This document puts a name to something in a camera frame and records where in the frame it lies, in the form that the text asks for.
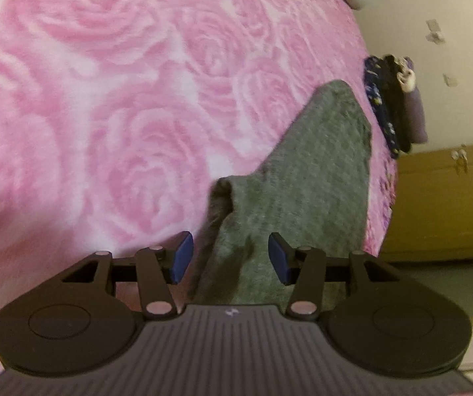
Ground grey plaid shorts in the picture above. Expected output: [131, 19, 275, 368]
[190, 80, 372, 307]

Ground pink rose bed blanket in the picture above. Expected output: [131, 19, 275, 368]
[0, 0, 400, 380]

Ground black folded garment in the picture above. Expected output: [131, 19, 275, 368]
[383, 54, 411, 153]

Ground navy floral folded garment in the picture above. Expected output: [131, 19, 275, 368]
[364, 55, 400, 159]

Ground silver door handle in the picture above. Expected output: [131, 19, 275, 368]
[451, 145, 468, 174]

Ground white wall switch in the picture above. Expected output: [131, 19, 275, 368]
[443, 74, 458, 88]

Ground white wall socket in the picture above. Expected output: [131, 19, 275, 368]
[425, 19, 445, 45]

